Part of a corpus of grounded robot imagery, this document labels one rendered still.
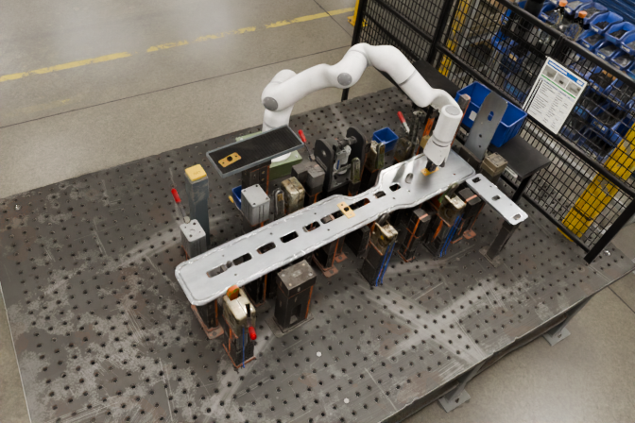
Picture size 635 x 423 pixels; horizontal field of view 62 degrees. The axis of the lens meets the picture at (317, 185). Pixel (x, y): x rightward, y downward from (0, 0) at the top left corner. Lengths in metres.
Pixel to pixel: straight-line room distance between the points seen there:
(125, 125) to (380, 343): 2.56
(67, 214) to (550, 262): 2.21
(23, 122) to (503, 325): 3.34
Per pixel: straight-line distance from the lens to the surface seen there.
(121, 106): 4.19
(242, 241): 2.01
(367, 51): 2.15
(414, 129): 2.36
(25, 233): 2.59
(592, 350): 3.47
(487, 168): 2.49
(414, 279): 2.39
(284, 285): 1.88
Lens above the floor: 2.62
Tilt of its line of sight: 47 degrees down
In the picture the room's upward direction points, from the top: 9 degrees clockwise
